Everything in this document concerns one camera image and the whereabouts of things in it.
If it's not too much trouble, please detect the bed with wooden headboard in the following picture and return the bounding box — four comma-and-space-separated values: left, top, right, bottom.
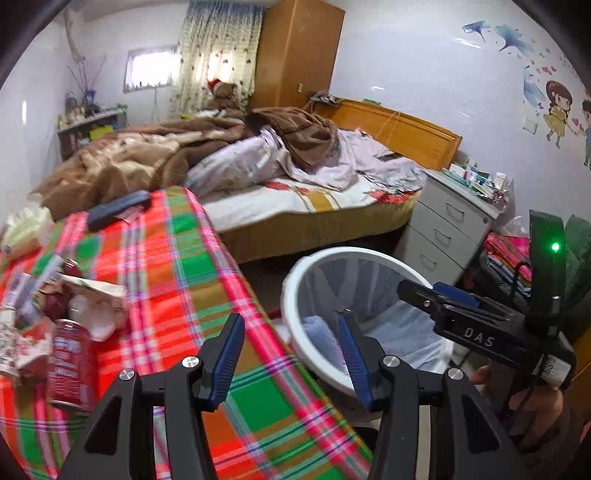
200, 100, 462, 263

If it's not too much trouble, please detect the plaid red green tablecloth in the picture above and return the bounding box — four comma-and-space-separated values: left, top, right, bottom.
1, 187, 372, 479

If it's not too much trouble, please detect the paper bag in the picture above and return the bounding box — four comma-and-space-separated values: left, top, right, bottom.
61, 275, 127, 342

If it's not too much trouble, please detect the light floral duvet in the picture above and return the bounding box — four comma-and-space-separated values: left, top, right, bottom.
184, 125, 426, 197

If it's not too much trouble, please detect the right hand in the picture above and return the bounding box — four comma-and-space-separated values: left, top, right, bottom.
469, 363, 574, 444

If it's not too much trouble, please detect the window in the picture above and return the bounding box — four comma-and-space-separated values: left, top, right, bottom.
123, 46, 180, 93

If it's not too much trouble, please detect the red milk can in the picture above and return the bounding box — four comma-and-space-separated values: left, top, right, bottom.
47, 319, 97, 414
42, 259, 84, 321

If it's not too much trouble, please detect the tissue pack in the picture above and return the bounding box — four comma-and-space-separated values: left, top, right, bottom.
1, 205, 54, 259

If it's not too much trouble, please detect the purple white milk carton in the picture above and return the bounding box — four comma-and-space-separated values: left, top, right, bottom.
2, 255, 64, 328

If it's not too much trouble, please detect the teddy bear with santa hat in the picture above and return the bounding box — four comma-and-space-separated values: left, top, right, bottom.
204, 78, 245, 119

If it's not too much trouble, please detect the white round trash bin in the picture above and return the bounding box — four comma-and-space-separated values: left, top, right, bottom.
280, 247, 454, 397

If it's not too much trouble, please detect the brown blanket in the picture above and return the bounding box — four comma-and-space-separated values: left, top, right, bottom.
32, 107, 338, 221

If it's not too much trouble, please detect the wooden wardrobe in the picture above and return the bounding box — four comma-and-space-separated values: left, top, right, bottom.
249, 0, 346, 109

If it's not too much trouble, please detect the patterned curtain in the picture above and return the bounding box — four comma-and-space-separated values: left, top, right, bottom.
169, 1, 266, 118

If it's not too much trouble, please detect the folded colourful cloth stack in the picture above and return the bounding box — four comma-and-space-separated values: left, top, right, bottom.
479, 232, 532, 297

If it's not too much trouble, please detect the cluttered shelf desk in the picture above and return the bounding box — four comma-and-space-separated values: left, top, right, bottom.
56, 92, 127, 161

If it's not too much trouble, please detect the red white milk carton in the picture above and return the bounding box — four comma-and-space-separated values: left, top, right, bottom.
16, 317, 54, 383

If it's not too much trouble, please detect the grey drawer nightstand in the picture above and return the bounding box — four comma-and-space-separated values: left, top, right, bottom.
394, 170, 500, 285

